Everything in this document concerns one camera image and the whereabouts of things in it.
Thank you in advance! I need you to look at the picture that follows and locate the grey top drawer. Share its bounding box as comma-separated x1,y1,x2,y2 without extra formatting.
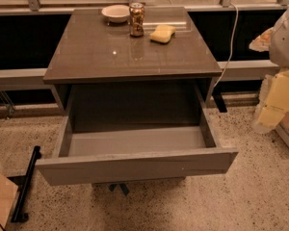
37,83,238,185

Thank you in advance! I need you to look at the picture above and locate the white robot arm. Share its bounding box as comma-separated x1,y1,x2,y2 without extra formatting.
250,7,289,134

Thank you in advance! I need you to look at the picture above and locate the grey glossy drawer cabinet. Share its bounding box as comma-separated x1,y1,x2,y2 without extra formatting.
44,8,221,114

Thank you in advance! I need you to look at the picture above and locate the yellow sponge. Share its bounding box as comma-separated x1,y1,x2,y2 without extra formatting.
149,25,175,43

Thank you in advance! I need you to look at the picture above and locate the white ceramic bowl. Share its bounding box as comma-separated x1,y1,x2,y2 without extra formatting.
101,5,130,23

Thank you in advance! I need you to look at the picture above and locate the gold patterned drink can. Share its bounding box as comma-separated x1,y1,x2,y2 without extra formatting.
129,3,145,37

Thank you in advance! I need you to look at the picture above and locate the wooden board lower left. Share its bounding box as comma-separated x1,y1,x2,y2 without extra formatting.
0,173,17,231

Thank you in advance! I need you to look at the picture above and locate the black metal floor bar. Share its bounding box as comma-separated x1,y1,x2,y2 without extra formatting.
10,145,41,223

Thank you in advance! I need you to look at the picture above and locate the white power cable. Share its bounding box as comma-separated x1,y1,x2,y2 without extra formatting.
213,3,240,89

